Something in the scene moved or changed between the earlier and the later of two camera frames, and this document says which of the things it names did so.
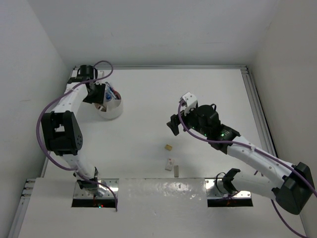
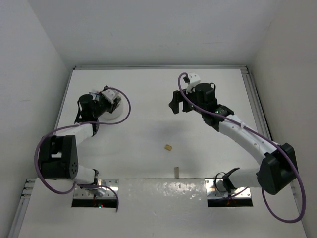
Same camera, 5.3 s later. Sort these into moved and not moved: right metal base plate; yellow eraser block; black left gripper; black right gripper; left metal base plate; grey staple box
Moved: black right gripper; black left gripper
Not moved: grey staple box; right metal base plate; left metal base plate; yellow eraser block
